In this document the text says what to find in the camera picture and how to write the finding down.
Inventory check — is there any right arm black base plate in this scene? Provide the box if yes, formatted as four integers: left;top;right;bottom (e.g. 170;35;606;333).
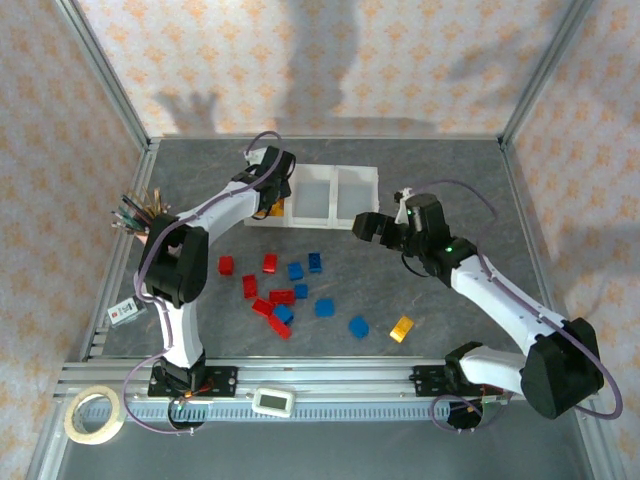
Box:
412;364;511;399

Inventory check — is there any small white label box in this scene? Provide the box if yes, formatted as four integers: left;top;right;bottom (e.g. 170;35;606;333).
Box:
106;296;147;327

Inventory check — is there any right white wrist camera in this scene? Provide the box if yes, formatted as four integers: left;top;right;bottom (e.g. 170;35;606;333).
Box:
393;186;417;225

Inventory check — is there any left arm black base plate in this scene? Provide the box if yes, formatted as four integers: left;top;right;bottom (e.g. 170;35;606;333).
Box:
147;364;239;399

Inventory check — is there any bunch of pencils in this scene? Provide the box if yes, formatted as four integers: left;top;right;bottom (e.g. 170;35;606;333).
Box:
110;185;174;236

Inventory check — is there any masking tape roll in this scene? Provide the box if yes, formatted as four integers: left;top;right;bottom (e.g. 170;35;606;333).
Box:
63;385;127;446

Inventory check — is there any white digital timer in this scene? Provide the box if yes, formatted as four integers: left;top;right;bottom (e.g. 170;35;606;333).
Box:
250;386;297;418

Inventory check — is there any grey slotted cable duct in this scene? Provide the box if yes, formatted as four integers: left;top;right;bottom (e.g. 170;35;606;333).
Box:
79;399;501;422

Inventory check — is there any white plastic bin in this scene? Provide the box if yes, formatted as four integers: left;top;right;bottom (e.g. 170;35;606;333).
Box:
243;163;297;229
291;163;337;230
332;165;382;231

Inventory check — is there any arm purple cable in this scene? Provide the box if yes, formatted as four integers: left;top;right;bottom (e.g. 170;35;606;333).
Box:
414;178;624;434
121;130;286;436

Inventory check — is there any aluminium side rail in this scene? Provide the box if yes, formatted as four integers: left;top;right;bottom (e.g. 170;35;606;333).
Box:
498;142;569;326
79;139;162;361

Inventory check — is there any aluminium frame post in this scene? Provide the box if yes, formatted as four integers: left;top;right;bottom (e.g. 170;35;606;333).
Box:
53;0;154;151
498;0;596;149

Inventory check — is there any wide aluminium mounting rail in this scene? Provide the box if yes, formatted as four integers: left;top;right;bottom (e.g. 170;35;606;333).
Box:
57;357;571;401

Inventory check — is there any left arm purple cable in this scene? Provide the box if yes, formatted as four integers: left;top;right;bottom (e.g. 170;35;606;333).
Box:
121;130;286;436

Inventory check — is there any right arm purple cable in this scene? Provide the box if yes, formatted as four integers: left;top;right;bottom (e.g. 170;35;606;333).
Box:
414;178;624;434

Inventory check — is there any yellow lego brick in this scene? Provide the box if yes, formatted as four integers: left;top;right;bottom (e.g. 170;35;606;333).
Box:
389;315;416;345

